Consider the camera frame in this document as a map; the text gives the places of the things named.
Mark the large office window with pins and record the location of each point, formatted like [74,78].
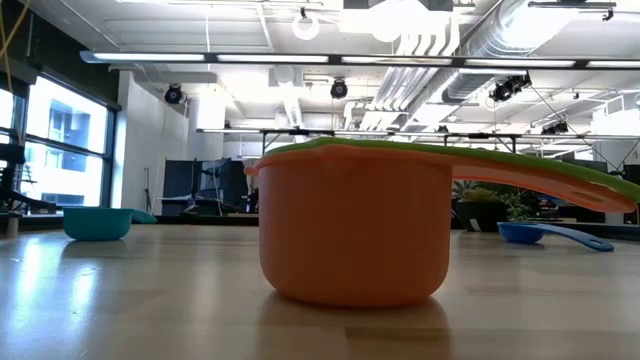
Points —
[65,145]

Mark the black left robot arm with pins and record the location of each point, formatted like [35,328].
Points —
[10,155]

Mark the black ceiling spotlight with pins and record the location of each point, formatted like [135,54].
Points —
[506,89]
[173,94]
[338,89]

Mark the overhead light bar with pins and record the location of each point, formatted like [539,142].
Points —
[300,132]
[335,59]

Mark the small potted plant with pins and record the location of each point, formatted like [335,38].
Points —
[477,215]

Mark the silver ventilation duct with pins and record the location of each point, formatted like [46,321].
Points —
[500,40]

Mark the black aluminium table frame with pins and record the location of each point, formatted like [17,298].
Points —
[210,220]

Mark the teal measuring cup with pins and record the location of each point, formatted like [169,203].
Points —
[95,225]

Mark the green measuring cup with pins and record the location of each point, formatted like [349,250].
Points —
[500,156]

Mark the blue measuring cup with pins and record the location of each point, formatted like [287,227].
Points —
[520,232]

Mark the orange measuring cup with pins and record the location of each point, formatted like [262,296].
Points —
[350,225]

